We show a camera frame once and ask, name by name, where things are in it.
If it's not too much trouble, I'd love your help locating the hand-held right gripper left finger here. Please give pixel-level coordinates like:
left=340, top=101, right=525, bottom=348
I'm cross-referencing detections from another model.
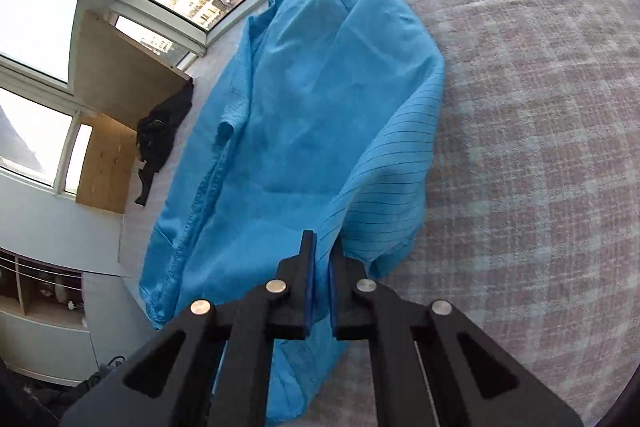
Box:
left=59, top=230, right=318, bottom=427

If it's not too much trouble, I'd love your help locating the white shelf unit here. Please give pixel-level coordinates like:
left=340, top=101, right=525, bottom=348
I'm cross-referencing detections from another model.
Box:
left=0, top=247, right=96, bottom=383

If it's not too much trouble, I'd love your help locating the pink plaid blanket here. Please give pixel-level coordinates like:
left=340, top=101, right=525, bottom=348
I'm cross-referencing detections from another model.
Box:
left=117, top=0, right=640, bottom=427

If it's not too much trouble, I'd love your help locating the wooden board panel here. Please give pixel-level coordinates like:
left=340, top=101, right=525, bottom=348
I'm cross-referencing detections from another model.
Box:
left=72, top=9, right=195, bottom=215

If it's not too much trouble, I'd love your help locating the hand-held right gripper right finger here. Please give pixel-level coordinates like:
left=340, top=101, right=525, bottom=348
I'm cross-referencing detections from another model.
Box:
left=327, top=239, right=585, bottom=427

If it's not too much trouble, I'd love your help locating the black garment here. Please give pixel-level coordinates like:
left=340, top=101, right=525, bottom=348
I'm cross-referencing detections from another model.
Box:
left=134, top=81, right=195, bottom=208

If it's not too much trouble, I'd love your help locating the blue striped zip jacket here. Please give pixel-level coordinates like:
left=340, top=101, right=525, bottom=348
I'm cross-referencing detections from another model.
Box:
left=137, top=0, right=447, bottom=425

